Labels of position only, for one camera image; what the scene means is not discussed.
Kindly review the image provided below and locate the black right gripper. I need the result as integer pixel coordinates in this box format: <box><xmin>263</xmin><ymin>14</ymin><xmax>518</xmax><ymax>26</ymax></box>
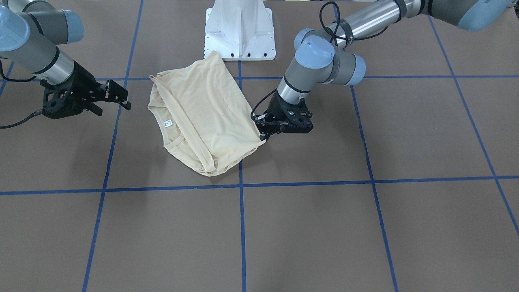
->
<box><xmin>41</xmin><ymin>63</ymin><xmax>131</xmax><ymax>119</ymax></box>

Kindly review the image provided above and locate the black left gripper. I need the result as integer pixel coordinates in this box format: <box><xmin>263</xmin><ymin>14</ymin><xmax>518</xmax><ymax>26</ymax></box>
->
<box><xmin>251</xmin><ymin>90</ymin><xmax>314</xmax><ymax>141</ymax></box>

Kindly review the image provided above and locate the cream long-sleeve printed shirt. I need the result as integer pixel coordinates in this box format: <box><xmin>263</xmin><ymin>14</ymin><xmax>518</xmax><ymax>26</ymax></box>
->
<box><xmin>148</xmin><ymin>51</ymin><xmax>264</xmax><ymax>177</ymax></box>

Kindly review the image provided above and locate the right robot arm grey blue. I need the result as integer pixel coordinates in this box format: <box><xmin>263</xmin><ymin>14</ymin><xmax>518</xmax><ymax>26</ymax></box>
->
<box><xmin>0</xmin><ymin>0</ymin><xmax>131</xmax><ymax>119</ymax></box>

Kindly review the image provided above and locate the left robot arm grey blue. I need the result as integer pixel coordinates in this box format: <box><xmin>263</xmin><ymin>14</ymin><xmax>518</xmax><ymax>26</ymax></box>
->
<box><xmin>251</xmin><ymin>0</ymin><xmax>512</xmax><ymax>141</ymax></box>

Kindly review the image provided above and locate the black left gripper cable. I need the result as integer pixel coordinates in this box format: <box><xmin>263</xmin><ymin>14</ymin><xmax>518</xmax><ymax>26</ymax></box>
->
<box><xmin>251</xmin><ymin>89</ymin><xmax>277</xmax><ymax>120</ymax></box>

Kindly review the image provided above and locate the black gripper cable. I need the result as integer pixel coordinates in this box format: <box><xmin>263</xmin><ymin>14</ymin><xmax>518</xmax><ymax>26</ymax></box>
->
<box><xmin>251</xmin><ymin>89</ymin><xmax>277</xmax><ymax>120</ymax></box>
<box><xmin>0</xmin><ymin>61</ymin><xmax>44</xmax><ymax>129</ymax></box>

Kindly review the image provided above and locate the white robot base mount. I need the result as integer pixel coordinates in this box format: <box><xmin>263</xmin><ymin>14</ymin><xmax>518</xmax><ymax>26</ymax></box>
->
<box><xmin>204</xmin><ymin>0</ymin><xmax>277</xmax><ymax>61</ymax></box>

